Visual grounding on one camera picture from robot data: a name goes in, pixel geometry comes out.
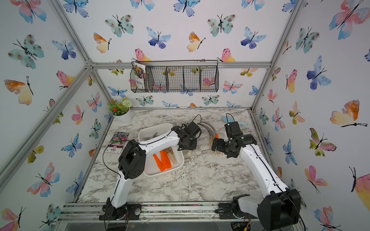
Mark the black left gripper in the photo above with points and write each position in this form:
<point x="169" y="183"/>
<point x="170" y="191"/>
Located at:
<point x="193" y="147"/>

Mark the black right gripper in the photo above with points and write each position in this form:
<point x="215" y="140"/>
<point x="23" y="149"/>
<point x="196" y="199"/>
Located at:
<point x="220" y="147"/>

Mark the white plastic storage tray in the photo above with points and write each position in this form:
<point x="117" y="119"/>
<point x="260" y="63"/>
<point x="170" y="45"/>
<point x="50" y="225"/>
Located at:
<point x="155" y="139"/>

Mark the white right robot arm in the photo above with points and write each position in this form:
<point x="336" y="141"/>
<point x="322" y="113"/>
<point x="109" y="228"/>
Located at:
<point x="275" y="204"/>

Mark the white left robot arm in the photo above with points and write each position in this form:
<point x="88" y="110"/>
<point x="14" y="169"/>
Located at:
<point x="133" y="157"/>

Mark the teal plastic garden trowel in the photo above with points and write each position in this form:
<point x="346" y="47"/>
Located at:
<point x="228" y="119"/>

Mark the flower seed packet on table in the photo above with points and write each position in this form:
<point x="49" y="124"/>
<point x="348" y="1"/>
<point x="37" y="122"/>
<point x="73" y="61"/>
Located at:
<point x="117" y="142"/>

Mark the potted artificial flower plant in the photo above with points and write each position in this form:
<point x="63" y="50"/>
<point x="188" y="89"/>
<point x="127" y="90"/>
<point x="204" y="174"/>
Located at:
<point x="121" y="110"/>

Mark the seed packet in basket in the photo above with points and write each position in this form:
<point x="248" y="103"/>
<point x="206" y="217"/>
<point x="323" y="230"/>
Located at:
<point x="139" y="75"/>

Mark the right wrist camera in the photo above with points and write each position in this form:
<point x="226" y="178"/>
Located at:
<point x="233" y="130"/>

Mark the black wire wall basket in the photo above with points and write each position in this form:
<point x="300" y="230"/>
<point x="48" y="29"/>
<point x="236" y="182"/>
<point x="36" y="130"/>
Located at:
<point x="178" y="76"/>

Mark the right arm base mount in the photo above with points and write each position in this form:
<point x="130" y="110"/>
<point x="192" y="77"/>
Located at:
<point x="241" y="206"/>

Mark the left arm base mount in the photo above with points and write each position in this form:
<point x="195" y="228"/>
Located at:
<point x="121" y="210"/>

